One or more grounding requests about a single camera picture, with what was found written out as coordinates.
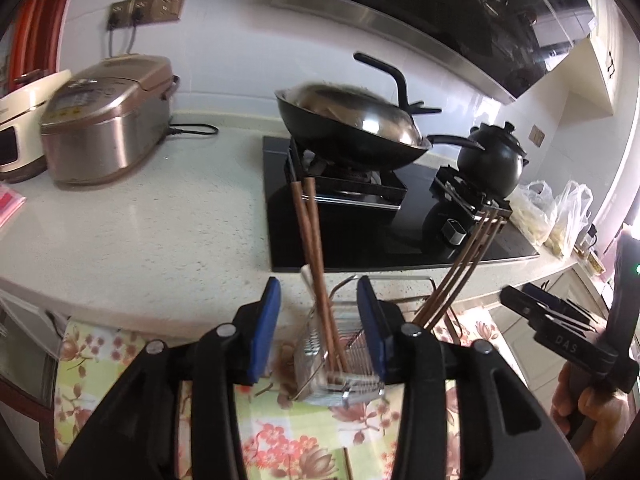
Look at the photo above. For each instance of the person's right hand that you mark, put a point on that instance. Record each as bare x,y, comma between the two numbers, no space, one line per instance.
595,417

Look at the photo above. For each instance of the bronze wall socket strip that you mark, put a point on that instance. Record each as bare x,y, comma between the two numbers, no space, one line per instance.
160,7

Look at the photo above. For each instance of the bronze rice cooker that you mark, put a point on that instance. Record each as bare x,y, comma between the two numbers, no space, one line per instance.
100,125

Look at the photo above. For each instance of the long wooden chopstick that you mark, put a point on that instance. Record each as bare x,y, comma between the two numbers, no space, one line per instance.
478,230
486,230
304,230
495,232
316,230

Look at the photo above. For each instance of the red wooden door frame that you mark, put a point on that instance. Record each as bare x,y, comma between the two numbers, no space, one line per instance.
40,20

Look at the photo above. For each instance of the small bronze wall switch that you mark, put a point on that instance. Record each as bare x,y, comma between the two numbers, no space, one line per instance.
537,136

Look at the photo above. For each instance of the black clay kettle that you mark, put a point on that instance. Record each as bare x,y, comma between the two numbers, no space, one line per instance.
492,165

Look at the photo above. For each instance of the white base cabinet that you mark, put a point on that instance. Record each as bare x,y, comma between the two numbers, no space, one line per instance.
560,290

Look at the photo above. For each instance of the floral tablecloth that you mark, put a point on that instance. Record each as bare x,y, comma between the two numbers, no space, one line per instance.
280,440

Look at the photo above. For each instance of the black glass gas stove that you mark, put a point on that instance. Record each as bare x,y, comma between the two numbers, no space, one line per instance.
380,240

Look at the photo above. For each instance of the black wok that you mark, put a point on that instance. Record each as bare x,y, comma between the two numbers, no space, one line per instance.
360,152

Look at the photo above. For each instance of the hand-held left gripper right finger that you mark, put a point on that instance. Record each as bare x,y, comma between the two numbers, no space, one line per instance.
372,332

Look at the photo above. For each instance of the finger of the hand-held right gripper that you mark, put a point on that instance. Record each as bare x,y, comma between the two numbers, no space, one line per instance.
517,302
550,300

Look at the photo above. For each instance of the white wall cabinet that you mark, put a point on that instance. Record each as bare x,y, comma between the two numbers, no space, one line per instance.
617,35

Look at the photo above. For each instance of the clear plastic bag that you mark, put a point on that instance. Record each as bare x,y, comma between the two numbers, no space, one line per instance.
570,220
532,210

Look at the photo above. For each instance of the white kitchen appliance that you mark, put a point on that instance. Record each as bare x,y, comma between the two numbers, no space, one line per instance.
20,125

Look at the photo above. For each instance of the black range hood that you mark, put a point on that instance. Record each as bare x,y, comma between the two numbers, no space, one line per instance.
450,15

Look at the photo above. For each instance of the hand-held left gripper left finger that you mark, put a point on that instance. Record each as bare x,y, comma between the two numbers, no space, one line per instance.
265,332

